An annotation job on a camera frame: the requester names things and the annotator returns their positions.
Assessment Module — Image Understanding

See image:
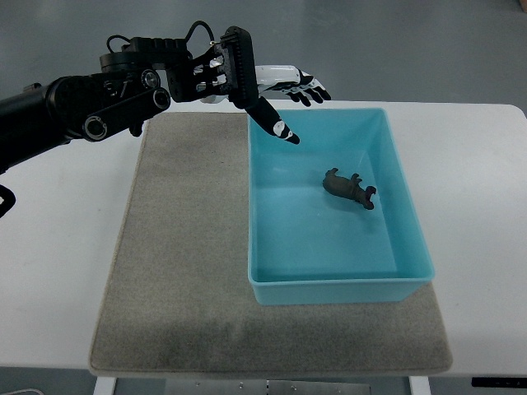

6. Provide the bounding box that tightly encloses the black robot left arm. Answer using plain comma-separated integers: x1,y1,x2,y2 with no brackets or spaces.
1,26,259,172

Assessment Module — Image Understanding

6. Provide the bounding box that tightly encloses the black table control panel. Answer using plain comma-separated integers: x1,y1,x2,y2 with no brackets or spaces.
471,377,527,388

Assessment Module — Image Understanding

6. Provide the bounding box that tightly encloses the grey felt mat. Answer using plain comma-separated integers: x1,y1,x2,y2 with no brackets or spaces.
90,113,452,379

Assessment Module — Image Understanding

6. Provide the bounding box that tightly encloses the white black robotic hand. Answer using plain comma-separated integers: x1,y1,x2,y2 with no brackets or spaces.
194,65,331,145

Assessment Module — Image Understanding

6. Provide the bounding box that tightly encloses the blue plastic box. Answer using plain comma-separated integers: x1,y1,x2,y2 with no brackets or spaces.
248,108,435,305

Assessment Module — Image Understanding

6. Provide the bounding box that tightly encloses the brown toy hippo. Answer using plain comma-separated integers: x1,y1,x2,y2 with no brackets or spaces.
322,168,377,210

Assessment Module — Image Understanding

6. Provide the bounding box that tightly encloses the metal table frame plate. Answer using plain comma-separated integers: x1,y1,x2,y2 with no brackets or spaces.
164,379,371,395

